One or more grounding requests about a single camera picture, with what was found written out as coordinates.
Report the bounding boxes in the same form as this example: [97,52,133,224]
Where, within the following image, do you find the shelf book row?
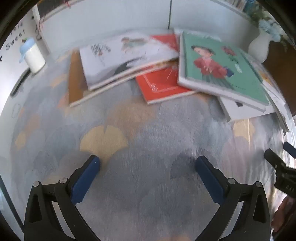
[222,0,249,11]

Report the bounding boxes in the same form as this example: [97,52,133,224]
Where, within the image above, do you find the grey mythology storybook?
[79,31,179,90]

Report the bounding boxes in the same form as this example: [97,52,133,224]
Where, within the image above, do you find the brown wooden side cabinet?
[263,42,296,116]

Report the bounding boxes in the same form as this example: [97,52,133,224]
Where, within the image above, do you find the white bookshelf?
[32,0,258,56]

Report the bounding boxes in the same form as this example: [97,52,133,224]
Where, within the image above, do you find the patterned ginkgo tablecloth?
[6,57,295,240]

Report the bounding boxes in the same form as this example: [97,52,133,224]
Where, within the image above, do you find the green girl cover book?
[178,30,269,112]

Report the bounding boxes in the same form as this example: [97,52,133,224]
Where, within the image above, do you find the red puppet adventure book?
[135,34,197,105]

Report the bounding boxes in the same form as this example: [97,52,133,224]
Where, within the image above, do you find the white ceramic vase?
[248,29,272,63]

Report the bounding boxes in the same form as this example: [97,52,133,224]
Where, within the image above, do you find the white back-cover book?
[218,97,275,122]

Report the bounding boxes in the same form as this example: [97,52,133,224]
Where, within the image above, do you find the comic Analects book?
[266,93,290,136]

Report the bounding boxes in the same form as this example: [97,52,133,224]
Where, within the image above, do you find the person right hand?
[271,196,295,232]

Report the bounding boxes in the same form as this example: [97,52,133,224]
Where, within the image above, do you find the blue artificial flowers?
[244,1,291,52]

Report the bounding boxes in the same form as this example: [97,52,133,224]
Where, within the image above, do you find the white cup blue lid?
[19,38,46,74]

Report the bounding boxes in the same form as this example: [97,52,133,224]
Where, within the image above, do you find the orange fables book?
[68,51,175,107]

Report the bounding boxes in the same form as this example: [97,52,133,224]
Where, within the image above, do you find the white wisdom stories book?
[241,50,286,105]

